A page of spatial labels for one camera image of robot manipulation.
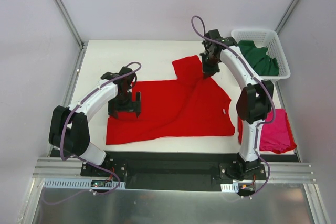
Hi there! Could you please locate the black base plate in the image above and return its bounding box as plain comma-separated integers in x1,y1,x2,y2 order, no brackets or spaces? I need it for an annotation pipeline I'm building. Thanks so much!
80,151,267,191

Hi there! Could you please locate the folded red t shirt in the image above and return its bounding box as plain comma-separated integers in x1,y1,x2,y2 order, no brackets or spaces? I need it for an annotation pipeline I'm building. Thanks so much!
237,119,297,154

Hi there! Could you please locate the green t shirt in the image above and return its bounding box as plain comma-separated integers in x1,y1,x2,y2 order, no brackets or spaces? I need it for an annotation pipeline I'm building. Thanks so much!
238,40,280,76

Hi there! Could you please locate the aluminium rail frame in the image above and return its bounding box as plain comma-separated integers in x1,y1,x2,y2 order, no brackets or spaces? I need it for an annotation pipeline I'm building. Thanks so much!
32,40,331,224

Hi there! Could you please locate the red t shirt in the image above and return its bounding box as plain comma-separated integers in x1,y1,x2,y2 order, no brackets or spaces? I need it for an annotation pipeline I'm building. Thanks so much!
106,56,235,145
237,119,297,154

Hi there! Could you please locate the white plastic basket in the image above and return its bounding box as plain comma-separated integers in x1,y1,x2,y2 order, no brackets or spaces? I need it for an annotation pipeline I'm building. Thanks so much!
231,28,291,82

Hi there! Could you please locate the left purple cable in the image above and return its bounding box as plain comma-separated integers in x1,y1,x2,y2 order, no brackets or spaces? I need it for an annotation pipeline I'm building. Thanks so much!
41,61,142,205

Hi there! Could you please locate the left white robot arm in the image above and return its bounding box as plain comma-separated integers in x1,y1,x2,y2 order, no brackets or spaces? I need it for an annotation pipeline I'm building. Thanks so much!
48,65,141,176

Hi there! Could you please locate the purple cable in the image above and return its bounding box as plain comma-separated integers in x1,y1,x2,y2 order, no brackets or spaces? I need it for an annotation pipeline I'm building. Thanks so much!
41,61,142,205
191,15,277,201

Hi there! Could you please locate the white cable duct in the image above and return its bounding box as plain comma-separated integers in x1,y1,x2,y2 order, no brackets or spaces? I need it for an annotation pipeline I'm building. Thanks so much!
220,183,239,193
44,178,126,190

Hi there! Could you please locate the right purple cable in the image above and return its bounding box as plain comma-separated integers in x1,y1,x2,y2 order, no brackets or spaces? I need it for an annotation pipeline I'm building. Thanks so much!
191,15,277,201

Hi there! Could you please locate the left white cable duct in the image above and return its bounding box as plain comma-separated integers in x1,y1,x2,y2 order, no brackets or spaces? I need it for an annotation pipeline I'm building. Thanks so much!
44,178,126,190

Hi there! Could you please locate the right white cable duct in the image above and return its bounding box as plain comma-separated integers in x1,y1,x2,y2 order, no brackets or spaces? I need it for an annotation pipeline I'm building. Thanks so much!
220,183,239,193

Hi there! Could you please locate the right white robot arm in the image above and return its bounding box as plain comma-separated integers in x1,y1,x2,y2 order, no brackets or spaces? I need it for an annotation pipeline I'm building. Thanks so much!
201,29,275,181

